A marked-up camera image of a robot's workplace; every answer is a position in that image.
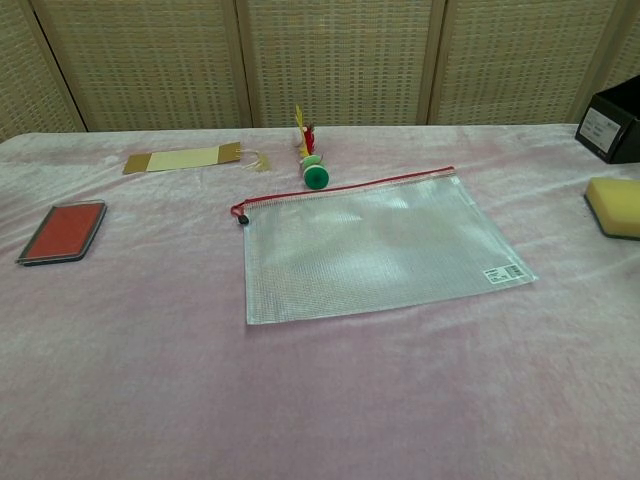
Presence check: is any clear mesh zipper pouch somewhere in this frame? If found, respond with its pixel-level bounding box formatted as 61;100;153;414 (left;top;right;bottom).
230;165;541;326

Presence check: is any feather shuttlecock green base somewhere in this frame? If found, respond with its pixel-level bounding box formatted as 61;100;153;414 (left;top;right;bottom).
293;103;332;192

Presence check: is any pink tablecloth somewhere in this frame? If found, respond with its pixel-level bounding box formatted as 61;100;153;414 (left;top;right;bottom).
0;122;640;480

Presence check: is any gold bookmark with tassel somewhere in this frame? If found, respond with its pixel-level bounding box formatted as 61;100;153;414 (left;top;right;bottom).
122;142;274;176

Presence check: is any red ink pad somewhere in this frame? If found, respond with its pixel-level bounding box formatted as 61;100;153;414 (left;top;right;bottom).
14;199;108;268

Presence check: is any yellow sponge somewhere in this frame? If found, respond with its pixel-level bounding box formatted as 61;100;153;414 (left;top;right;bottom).
583;176;640;241

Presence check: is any black cardboard box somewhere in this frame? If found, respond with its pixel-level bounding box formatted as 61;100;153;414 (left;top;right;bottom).
574;74;640;165

